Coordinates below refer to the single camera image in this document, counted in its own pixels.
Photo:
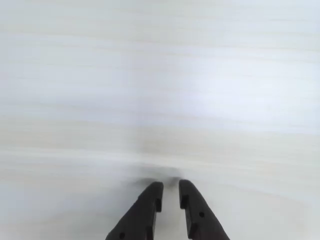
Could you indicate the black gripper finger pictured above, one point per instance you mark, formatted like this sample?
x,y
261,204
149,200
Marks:
x,y
141,217
200,222

